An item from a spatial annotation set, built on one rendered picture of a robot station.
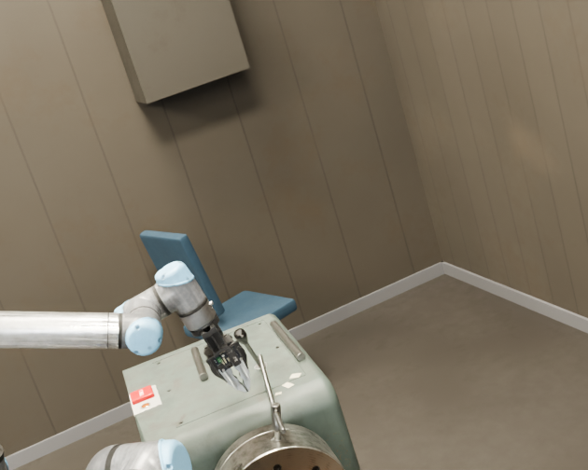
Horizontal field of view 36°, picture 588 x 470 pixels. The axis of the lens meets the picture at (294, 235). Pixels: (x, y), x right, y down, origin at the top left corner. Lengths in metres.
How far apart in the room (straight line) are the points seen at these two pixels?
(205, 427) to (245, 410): 0.10
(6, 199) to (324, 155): 1.85
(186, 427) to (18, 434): 3.22
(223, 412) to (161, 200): 3.06
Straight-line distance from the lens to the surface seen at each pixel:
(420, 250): 5.89
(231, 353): 2.08
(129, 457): 1.85
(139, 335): 1.90
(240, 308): 4.97
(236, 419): 2.22
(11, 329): 1.93
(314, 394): 2.23
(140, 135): 5.14
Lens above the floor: 2.25
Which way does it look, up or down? 17 degrees down
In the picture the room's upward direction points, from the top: 17 degrees counter-clockwise
